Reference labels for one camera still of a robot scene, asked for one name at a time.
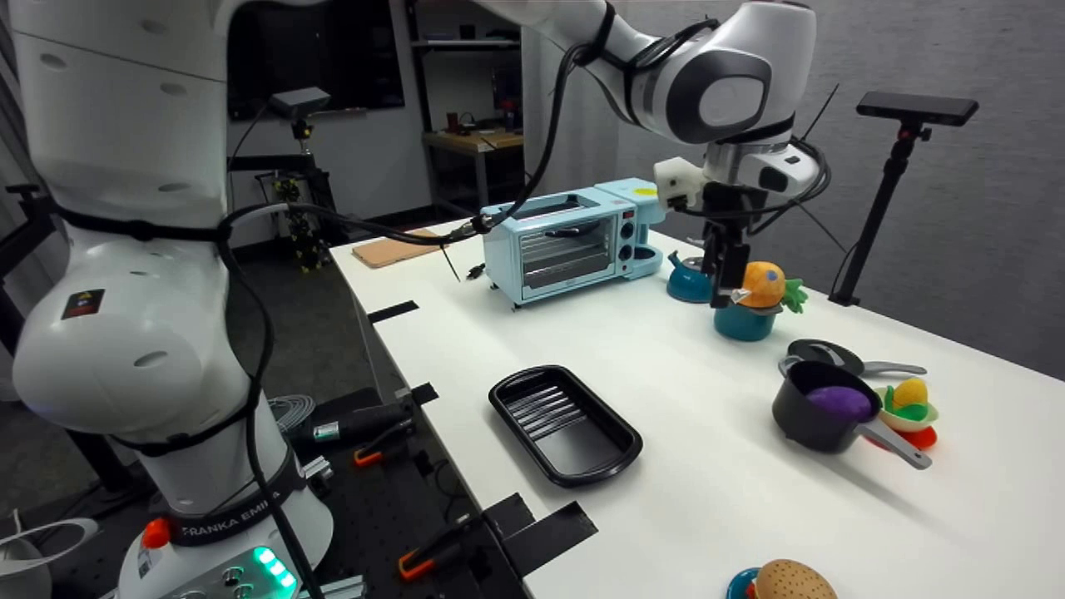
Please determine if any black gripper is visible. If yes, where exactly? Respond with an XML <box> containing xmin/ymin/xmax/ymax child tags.
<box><xmin>699</xmin><ymin>179</ymin><xmax>772</xmax><ymax>297</ymax></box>

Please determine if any purple plush toy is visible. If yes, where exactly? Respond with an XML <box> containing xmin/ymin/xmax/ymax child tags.
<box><xmin>801</xmin><ymin>378</ymin><xmax>878</xmax><ymax>423</ymax></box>

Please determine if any orange plush fruit toy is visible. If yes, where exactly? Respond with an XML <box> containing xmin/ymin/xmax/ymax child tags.
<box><xmin>716</xmin><ymin>255</ymin><xmax>811</xmax><ymax>315</ymax></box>

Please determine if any small teal toy kettle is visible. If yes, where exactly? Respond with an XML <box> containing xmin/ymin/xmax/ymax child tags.
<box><xmin>662</xmin><ymin>245</ymin><xmax>720</xmax><ymax>306</ymax></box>

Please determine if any teal toy cup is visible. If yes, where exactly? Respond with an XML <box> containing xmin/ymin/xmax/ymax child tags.
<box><xmin>710</xmin><ymin>297</ymin><xmax>782</xmax><ymax>347</ymax></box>

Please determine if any black toy pot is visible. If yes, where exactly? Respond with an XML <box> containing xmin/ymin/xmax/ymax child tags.
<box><xmin>768</xmin><ymin>355</ymin><xmax>935</xmax><ymax>472</ymax></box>

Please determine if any yellow toy on coloured plates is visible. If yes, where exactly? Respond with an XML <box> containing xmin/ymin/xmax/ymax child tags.
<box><xmin>878</xmin><ymin>373</ymin><xmax>946</xmax><ymax>451</ymax></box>

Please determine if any toy burger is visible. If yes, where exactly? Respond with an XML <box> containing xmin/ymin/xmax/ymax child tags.
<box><xmin>753</xmin><ymin>557</ymin><xmax>841</xmax><ymax>599</ymax></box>

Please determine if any light blue toaster oven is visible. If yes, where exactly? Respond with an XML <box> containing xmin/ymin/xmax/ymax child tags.
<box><xmin>478</xmin><ymin>176</ymin><xmax>671</xmax><ymax>311</ymax></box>

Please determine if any black ridged grill pan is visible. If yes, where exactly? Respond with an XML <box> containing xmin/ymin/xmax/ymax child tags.
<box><xmin>486</xmin><ymin>362</ymin><xmax>650</xmax><ymax>488</ymax></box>

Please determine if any dark storage shelf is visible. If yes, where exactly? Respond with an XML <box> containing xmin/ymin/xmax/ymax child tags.
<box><xmin>405</xmin><ymin>0</ymin><xmax>527</xmax><ymax>216</ymax></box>

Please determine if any small teal plate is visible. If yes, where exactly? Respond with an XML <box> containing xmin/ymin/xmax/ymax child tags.
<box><xmin>722</xmin><ymin>565</ymin><xmax>768</xmax><ymax>599</ymax></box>

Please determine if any wooden cutting board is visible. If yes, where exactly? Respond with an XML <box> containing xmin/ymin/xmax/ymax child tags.
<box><xmin>350</xmin><ymin>225</ymin><xmax>448</xmax><ymax>274</ymax></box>

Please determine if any black orange bar clamp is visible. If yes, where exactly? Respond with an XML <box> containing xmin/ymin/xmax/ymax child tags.
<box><xmin>393</xmin><ymin>520</ymin><xmax>484</xmax><ymax>589</ymax></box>
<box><xmin>350</xmin><ymin>413</ymin><xmax>415</xmax><ymax>477</ymax></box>

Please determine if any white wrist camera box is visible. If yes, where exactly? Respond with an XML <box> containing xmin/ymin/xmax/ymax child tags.
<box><xmin>652</xmin><ymin>152</ymin><xmax>710</xmax><ymax>208</ymax></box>

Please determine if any black camera on short stand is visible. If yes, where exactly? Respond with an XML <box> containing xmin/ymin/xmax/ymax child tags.
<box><xmin>266</xmin><ymin>84</ymin><xmax>337</xmax><ymax>269</ymax></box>

